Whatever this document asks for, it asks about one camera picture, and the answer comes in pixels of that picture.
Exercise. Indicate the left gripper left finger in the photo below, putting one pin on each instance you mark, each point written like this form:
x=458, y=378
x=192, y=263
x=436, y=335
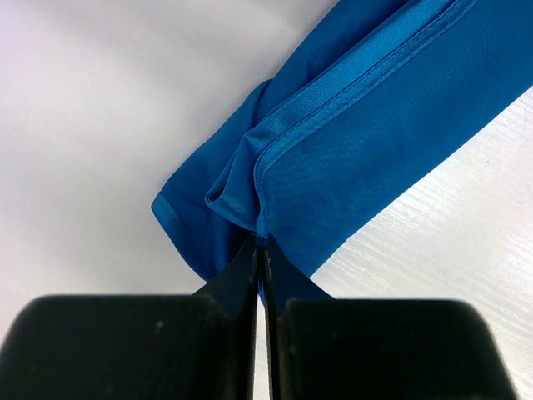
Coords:
x=197, y=346

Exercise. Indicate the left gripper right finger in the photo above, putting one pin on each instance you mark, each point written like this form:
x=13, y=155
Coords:
x=321, y=347

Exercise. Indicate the blue cloth napkin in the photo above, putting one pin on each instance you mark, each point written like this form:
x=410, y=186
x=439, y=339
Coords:
x=375, y=97

